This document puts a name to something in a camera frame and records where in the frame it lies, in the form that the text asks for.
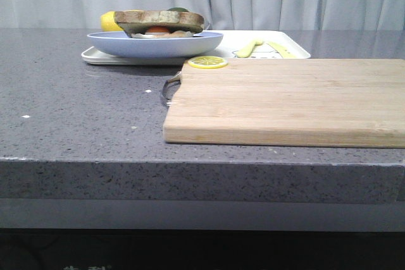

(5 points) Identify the light blue plate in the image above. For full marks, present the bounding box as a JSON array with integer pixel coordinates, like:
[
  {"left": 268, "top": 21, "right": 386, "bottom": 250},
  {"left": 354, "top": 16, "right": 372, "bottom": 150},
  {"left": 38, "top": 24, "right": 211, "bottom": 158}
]
[{"left": 87, "top": 31, "right": 223, "bottom": 58}]

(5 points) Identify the bread slice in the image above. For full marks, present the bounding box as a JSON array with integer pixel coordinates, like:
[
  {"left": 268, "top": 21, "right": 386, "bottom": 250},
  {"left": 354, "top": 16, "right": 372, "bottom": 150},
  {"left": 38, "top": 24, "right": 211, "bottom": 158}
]
[
  {"left": 114, "top": 10, "right": 205, "bottom": 35},
  {"left": 125, "top": 28, "right": 203, "bottom": 39}
]

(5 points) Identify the white bear tray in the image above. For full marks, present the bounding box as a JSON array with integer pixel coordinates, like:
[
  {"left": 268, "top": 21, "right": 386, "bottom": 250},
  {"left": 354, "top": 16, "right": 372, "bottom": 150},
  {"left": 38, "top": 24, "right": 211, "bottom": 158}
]
[{"left": 82, "top": 30, "right": 311, "bottom": 66}]

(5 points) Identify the lemon slice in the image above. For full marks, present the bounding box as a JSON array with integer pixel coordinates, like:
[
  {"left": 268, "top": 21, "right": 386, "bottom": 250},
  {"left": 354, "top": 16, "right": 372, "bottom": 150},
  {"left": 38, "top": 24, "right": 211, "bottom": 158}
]
[{"left": 187, "top": 55, "right": 228, "bottom": 69}]

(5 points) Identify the yellow plastic fork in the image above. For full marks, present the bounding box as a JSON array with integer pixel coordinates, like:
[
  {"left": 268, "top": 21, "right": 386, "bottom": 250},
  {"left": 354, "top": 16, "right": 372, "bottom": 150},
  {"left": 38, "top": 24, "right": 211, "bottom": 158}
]
[{"left": 235, "top": 39, "right": 263, "bottom": 58}]

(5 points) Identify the wooden cutting board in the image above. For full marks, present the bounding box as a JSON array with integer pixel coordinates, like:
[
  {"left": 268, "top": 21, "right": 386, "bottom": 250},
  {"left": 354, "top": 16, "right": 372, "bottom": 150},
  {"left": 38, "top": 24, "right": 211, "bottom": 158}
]
[{"left": 163, "top": 59, "right": 404, "bottom": 148}]

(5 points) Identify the fried egg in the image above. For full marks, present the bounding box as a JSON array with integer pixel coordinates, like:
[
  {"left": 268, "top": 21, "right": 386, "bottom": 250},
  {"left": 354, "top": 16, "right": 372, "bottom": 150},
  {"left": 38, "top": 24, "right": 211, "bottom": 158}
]
[{"left": 131, "top": 25, "right": 194, "bottom": 40}]

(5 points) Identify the yellow plastic knife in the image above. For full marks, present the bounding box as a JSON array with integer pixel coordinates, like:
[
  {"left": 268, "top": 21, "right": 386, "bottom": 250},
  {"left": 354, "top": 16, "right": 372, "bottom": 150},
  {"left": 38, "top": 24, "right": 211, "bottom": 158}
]
[{"left": 267, "top": 42, "right": 296, "bottom": 58}]

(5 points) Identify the green lime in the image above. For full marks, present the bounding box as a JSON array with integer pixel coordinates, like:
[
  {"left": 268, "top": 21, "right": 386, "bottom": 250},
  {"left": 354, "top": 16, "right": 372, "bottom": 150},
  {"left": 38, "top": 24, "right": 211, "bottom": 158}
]
[{"left": 168, "top": 7, "right": 189, "bottom": 13}]

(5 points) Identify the front yellow lemon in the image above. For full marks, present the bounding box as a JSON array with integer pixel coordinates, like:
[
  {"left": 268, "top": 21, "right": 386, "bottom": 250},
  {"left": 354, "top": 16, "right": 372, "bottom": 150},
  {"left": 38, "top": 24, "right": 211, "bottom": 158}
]
[{"left": 100, "top": 11, "right": 123, "bottom": 32}]

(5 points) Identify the metal cutting board handle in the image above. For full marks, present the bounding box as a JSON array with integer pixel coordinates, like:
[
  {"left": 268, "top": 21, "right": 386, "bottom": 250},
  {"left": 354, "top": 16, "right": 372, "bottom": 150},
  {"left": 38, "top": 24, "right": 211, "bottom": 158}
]
[{"left": 160, "top": 71, "right": 182, "bottom": 107}]

